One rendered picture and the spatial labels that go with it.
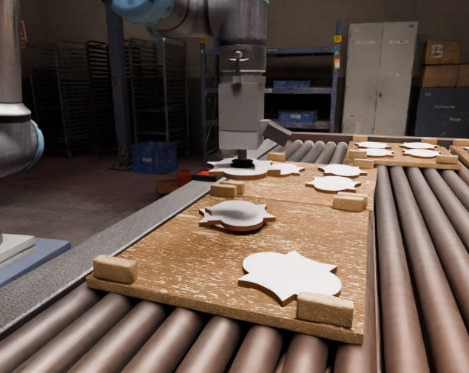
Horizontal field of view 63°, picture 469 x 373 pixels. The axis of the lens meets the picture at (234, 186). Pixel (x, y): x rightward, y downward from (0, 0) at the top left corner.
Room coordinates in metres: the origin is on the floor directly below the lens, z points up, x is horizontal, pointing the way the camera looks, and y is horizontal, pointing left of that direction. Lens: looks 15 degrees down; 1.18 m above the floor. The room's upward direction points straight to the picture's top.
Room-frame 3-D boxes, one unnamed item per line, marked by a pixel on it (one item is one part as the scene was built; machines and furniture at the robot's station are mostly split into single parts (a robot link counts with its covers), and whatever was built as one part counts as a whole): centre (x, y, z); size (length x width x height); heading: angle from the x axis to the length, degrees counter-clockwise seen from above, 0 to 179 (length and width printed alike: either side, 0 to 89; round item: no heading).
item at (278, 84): (5.38, -0.78, 1.14); 0.50 x 0.38 x 0.11; 84
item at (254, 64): (0.64, -0.01, 1.22); 0.08 x 0.08 x 0.05
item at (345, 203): (0.72, -0.23, 0.95); 0.06 x 0.02 x 0.03; 70
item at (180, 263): (0.59, -0.04, 0.93); 0.41 x 0.35 x 0.02; 160
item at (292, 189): (0.98, -0.19, 0.93); 0.41 x 0.35 x 0.02; 159
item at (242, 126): (0.64, -0.04, 1.14); 0.12 x 0.09 x 0.16; 79
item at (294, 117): (5.41, -0.90, 0.72); 0.50 x 0.38 x 0.16; 68
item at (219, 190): (0.81, 0.02, 0.95); 0.06 x 0.02 x 0.03; 70
